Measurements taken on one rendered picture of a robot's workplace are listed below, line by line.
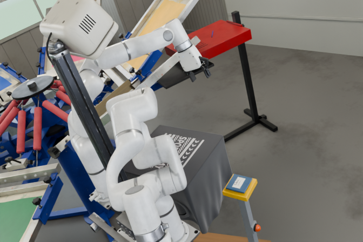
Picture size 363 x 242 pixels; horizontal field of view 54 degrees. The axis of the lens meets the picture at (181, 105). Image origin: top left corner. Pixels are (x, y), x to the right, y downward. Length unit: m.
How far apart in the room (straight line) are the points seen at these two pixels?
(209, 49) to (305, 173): 1.30
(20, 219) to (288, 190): 1.96
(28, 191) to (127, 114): 1.41
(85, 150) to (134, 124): 0.52
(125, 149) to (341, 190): 2.27
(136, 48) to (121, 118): 0.48
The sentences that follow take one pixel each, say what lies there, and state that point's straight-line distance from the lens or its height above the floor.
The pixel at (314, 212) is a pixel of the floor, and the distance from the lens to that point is 2.93.
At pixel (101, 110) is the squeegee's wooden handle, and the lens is 2.14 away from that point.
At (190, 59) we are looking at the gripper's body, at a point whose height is 1.59.
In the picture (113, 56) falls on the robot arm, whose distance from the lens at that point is 1.46.
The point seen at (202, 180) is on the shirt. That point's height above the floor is 0.87.
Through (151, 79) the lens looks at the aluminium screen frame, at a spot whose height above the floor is 1.54.
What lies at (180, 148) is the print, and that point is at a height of 0.95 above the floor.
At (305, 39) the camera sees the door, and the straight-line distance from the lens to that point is 5.01.
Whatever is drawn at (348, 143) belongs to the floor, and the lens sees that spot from 3.47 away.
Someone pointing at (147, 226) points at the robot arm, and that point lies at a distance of 0.93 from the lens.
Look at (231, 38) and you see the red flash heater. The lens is 2.99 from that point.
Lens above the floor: 2.24
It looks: 31 degrees down
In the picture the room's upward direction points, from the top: 17 degrees counter-clockwise
